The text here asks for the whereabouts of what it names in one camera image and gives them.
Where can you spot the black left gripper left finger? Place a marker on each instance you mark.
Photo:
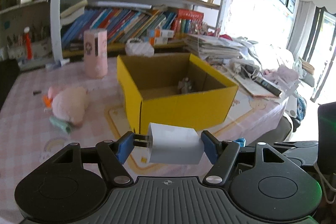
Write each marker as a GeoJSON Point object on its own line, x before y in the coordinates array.
{"type": "Point", "coordinates": [112, 155]}

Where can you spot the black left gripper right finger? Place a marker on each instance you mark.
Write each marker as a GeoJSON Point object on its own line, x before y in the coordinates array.
{"type": "Point", "coordinates": [222, 155]}

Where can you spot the white power adapter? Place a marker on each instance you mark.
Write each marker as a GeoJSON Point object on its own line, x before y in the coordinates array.
{"type": "Point", "coordinates": [171, 144]}

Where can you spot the mint green small case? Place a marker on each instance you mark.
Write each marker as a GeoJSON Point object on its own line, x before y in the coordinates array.
{"type": "Point", "coordinates": [63, 125]}

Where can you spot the pink plush toy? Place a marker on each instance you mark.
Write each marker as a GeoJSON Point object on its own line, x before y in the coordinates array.
{"type": "Point", "coordinates": [69, 103]}

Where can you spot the cartoon placemat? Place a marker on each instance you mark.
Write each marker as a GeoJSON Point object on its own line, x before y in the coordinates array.
{"type": "Point", "coordinates": [248, 118]}

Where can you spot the small grey figurine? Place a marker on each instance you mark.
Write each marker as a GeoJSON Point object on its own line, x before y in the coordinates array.
{"type": "Point", "coordinates": [185, 86]}

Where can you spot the yellow cardboard box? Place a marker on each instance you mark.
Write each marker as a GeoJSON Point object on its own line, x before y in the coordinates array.
{"type": "Point", "coordinates": [151, 95]}

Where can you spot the black remote control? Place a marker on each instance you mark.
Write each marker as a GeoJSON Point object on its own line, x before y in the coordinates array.
{"type": "Point", "coordinates": [270, 89]}

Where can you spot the small pink orange toy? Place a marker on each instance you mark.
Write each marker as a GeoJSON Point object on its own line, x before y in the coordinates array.
{"type": "Point", "coordinates": [47, 101]}

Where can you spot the small black clip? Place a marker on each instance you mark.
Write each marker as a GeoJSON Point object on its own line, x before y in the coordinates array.
{"type": "Point", "coordinates": [37, 92]}

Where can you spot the stack of newspapers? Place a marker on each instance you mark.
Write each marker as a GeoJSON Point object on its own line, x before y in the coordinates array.
{"type": "Point", "coordinates": [215, 50]}

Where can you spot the white woven small bag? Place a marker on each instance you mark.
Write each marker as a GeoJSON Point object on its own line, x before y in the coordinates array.
{"type": "Point", "coordinates": [137, 47]}

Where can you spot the pink cylindrical container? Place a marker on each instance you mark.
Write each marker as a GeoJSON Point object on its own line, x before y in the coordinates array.
{"type": "Point", "coordinates": [95, 53]}

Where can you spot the red tassel ornament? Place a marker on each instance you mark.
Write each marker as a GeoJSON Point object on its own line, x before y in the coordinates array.
{"type": "Point", "coordinates": [27, 40]}

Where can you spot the row of books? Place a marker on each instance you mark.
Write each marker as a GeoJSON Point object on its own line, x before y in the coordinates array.
{"type": "Point", "coordinates": [122, 24]}

